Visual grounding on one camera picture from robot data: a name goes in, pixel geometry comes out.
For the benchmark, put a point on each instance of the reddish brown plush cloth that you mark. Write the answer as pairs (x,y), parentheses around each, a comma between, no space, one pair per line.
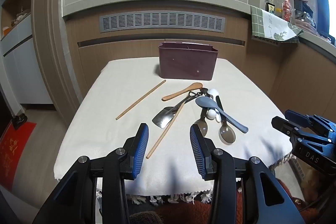
(296,204)

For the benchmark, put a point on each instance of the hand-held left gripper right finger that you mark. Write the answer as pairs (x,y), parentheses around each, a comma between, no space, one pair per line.
(198,153)

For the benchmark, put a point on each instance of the green checkered towel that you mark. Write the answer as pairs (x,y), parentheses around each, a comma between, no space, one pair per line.
(258,22)

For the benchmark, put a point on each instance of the wooden chopstick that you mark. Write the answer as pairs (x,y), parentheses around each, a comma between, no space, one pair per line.
(162,134)
(141,99)

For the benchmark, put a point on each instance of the white cabinet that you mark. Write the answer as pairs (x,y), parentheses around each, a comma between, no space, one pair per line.
(23,69)

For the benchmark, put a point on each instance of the brown translucent spoon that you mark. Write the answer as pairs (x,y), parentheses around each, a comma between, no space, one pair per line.
(227,134)

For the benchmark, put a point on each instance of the long grey vent grille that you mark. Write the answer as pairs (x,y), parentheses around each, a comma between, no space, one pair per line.
(162,21)

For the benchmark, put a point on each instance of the black shoe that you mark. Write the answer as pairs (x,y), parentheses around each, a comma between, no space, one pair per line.
(19,120)

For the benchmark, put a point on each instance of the purple plastic utensil box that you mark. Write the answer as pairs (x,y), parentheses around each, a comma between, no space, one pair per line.
(187,62)

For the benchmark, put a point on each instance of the small metal spoon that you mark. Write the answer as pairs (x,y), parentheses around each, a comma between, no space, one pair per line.
(202,128)

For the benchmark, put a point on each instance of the red floor mat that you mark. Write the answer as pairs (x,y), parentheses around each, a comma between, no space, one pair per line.
(14,155)

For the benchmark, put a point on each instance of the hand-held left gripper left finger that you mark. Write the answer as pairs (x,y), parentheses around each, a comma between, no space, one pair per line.
(140,151)

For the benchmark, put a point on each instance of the dark utensil holder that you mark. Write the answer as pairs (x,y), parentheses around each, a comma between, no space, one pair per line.
(302,6)

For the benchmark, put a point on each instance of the wooden spoon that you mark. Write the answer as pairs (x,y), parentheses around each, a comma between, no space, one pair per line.
(181,93)

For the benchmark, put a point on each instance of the short grey vent grille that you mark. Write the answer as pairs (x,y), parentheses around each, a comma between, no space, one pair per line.
(265,40)

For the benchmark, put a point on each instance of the red-filled clear bottle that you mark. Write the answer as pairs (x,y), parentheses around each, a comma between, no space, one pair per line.
(287,10)

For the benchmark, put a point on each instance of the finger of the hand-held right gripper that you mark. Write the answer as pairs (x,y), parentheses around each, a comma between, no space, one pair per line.
(296,117)
(282,123)

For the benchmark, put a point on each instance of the blue-grey plastic spoon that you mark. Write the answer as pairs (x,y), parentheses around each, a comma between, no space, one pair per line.
(207,103)

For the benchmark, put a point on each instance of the white ceramic spoon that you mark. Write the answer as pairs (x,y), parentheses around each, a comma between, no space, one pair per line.
(212,93)

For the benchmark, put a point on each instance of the metal shovel-shaped spoon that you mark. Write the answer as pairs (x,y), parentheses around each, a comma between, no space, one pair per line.
(162,119)

